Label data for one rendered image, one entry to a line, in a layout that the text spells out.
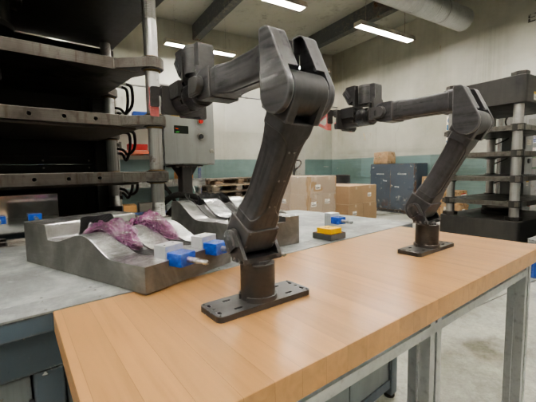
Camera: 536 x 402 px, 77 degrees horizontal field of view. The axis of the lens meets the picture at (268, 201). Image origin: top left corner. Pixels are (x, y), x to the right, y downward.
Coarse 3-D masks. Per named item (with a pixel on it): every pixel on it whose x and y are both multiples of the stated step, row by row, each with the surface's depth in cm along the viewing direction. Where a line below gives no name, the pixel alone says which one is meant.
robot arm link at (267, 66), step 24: (264, 48) 47; (288, 48) 46; (312, 48) 50; (216, 72) 61; (240, 72) 56; (264, 72) 47; (288, 72) 44; (312, 72) 51; (216, 96) 64; (240, 96) 64; (264, 96) 48; (288, 96) 44
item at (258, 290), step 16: (240, 272) 59; (256, 272) 57; (272, 272) 59; (256, 288) 57; (272, 288) 59; (288, 288) 64; (304, 288) 64; (208, 304) 57; (224, 304) 57; (240, 304) 57; (256, 304) 57; (272, 304) 58; (224, 320) 52
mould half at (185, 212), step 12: (180, 204) 113; (192, 204) 114; (216, 204) 119; (180, 216) 113; (192, 216) 108; (204, 216) 109; (228, 216) 112; (288, 216) 104; (192, 228) 107; (204, 228) 101; (216, 228) 96; (288, 228) 104; (288, 240) 104
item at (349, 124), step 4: (336, 112) 113; (340, 112) 114; (336, 116) 113; (340, 116) 114; (336, 120) 113; (340, 120) 114; (344, 120) 114; (348, 120) 112; (352, 120) 111; (336, 124) 114; (340, 124) 114; (344, 124) 114; (348, 124) 113; (352, 124) 112; (356, 124) 111; (336, 128) 114; (340, 128) 114; (344, 128) 115; (348, 128) 117; (352, 128) 118; (356, 128) 119
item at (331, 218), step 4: (328, 212) 139; (332, 212) 139; (336, 212) 139; (328, 216) 137; (332, 216) 136; (336, 216) 136; (340, 216) 136; (328, 220) 137; (332, 220) 135; (336, 220) 133; (340, 220) 133; (344, 220) 132; (348, 220) 131; (328, 224) 137; (332, 224) 136; (336, 224) 138
